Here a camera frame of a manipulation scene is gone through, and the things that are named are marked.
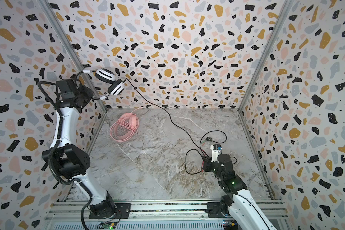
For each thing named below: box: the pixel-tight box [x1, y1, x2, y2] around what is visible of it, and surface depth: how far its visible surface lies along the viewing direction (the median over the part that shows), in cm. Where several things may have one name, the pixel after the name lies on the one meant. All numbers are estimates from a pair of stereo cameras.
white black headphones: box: [73, 68, 126, 101], surface depth 76 cm
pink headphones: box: [109, 106, 144, 142], surface depth 105 cm
